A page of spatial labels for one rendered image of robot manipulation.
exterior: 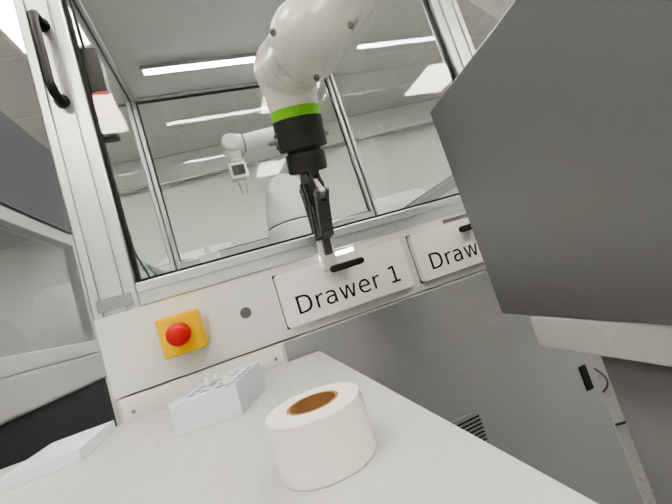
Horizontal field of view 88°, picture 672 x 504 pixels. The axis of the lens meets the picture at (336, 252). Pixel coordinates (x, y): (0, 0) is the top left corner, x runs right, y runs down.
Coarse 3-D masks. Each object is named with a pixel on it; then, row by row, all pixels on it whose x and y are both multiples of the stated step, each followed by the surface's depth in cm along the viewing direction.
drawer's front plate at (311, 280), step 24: (312, 264) 72; (360, 264) 74; (384, 264) 76; (288, 288) 70; (312, 288) 71; (336, 288) 72; (384, 288) 75; (288, 312) 69; (312, 312) 70; (336, 312) 72
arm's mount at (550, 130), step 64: (576, 0) 28; (640, 0) 24; (512, 64) 36; (576, 64) 29; (640, 64) 25; (448, 128) 50; (512, 128) 38; (576, 128) 31; (640, 128) 26; (512, 192) 41; (576, 192) 33; (640, 192) 28; (512, 256) 45; (576, 256) 35; (640, 256) 29; (640, 320) 31
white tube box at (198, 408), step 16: (240, 368) 54; (256, 368) 52; (240, 384) 44; (256, 384) 50; (176, 400) 43; (192, 400) 42; (208, 400) 42; (224, 400) 42; (240, 400) 42; (176, 416) 42; (192, 416) 42; (208, 416) 42; (224, 416) 42; (176, 432) 41
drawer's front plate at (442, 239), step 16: (448, 224) 81; (464, 224) 82; (416, 240) 78; (432, 240) 80; (448, 240) 80; (464, 240) 82; (416, 256) 78; (432, 256) 79; (448, 256) 80; (464, 256) 81; (480, 256) 82; (432, 272) 78; (448, 272) 79
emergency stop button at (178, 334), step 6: (174, 324) 59; (180, 324) 59; (186, 324) 60; (168, 330) 59; (174, 330) 59; (180, 330) 59; (186, 330) 59; (168, 336) 58; (174, 336) 58; (180, 336) 59; (186, 336) 59; (168, 342) 59; (174, 342) 58; (180, 342) 59; (186, 342) 59
